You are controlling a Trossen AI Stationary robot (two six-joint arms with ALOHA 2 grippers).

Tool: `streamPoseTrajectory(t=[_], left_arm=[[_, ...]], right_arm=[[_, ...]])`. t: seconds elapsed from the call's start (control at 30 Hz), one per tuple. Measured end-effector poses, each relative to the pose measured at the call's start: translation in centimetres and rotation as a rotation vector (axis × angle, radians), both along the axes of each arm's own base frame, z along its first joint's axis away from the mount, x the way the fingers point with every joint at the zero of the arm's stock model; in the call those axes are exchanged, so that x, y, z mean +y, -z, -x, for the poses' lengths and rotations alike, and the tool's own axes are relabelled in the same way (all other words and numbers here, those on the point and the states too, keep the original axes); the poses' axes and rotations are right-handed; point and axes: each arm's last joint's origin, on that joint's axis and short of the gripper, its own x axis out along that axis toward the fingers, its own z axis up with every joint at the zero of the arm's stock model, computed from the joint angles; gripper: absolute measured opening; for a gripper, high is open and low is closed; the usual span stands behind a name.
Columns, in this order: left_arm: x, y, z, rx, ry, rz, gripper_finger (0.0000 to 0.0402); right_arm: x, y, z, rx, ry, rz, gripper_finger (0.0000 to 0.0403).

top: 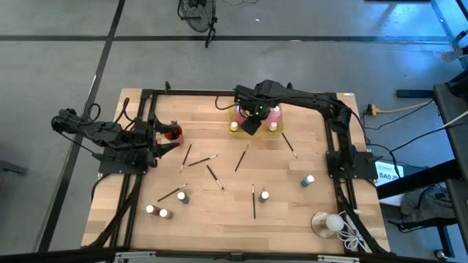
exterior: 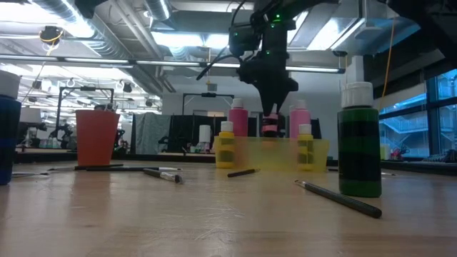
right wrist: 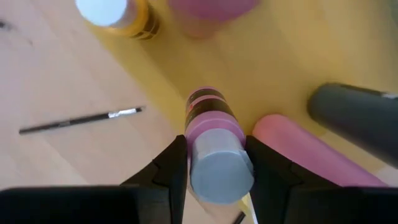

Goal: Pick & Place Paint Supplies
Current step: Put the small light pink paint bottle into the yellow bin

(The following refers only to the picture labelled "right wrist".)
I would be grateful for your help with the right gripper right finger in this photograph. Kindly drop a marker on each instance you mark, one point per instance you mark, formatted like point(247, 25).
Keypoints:
point(270, 180)

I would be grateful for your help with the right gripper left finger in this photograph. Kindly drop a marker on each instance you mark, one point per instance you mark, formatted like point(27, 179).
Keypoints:
point(168, 174)

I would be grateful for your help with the black paintbrush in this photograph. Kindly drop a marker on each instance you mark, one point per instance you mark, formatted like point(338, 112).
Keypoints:
point(77, 119)
point(239, 217)

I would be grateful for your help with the large light pink paint bottle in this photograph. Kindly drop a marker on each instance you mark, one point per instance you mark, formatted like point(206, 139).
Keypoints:
point(311, 149)

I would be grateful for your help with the small pink paint bottle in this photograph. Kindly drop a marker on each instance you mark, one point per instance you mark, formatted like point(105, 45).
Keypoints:
point(214, 124)

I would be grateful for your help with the large gray paint bottle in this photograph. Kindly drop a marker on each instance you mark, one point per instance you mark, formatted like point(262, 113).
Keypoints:
point(357, 118)

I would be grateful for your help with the large rose paint bottle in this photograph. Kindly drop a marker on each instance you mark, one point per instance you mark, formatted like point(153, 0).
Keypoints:
point(211, 12)

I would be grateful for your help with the small ochre paint bottle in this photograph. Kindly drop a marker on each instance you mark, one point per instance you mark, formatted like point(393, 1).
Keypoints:
point(102, 9)

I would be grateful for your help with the yellow translucent plastic bin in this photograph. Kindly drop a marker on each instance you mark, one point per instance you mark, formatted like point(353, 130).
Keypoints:
point(280, 62)

